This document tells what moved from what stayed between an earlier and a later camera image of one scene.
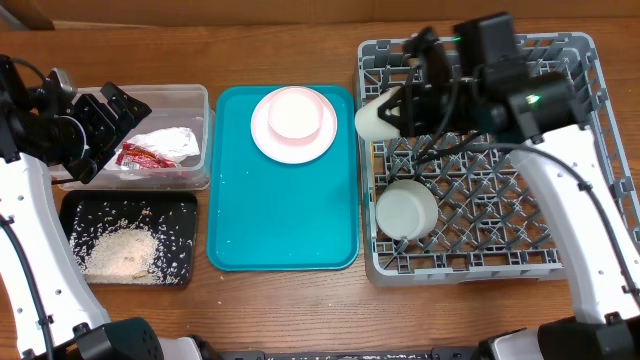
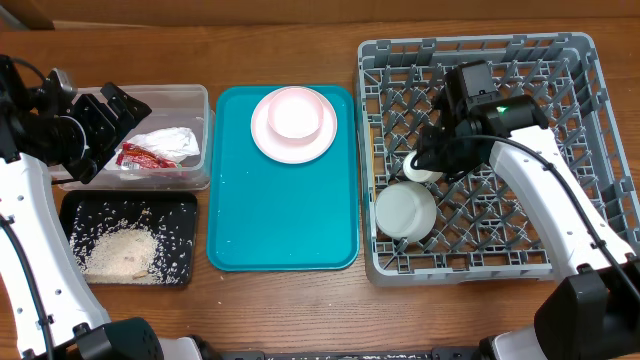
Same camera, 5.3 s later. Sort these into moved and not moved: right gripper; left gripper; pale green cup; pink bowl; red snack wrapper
Moved: right gripper; pale green cup
Not moved: red snack wrapper; left gripper; pink bowl
